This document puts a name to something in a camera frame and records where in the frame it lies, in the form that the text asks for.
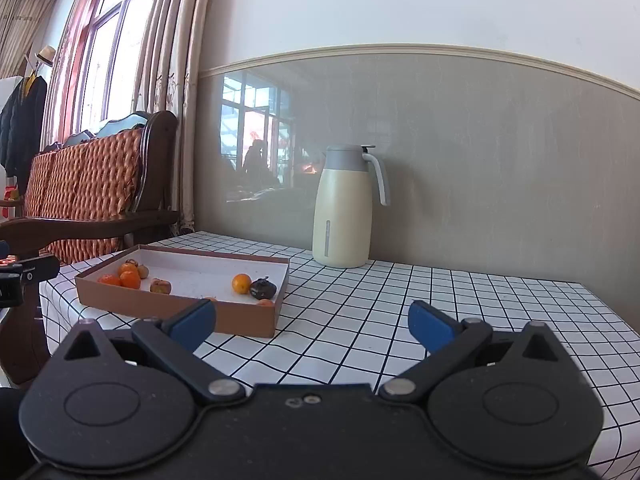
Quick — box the orange woven sofa cushion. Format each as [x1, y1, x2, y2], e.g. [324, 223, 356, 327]
[22, 127, 146, 266]

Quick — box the woven orange wooden chair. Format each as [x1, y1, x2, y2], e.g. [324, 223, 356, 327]
[0, 110, 181, 386]

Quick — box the cream thermos jug grey lid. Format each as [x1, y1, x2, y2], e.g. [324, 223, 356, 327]
[312, 144, 391, 269]

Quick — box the beige embroidered curtain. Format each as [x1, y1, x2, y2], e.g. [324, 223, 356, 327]
[132, 0, 216, 236]

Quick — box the dark hanging coat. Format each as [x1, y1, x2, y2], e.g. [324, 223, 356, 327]
[0, 74, 48, 193]

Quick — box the red-framed window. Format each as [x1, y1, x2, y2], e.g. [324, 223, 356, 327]
[42, 0, 166, 151]

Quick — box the white black-grid tablecloth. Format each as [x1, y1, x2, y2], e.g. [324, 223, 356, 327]
[39, 231, 640, 471]

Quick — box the dark shrivelled fruit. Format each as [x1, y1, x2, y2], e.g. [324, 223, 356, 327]
[249, 277, 277, 301]

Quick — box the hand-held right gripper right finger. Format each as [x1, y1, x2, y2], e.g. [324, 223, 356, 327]
[378, 300, 576, 401]

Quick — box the shallow brown cardboard box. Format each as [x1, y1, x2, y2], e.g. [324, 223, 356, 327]
[75, 244, 291, 339]

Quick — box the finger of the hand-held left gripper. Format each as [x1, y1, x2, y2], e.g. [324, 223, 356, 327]
[0, 255, 61, 286]

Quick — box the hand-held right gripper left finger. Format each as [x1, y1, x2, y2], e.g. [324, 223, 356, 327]
[50, 298, 247, 402]

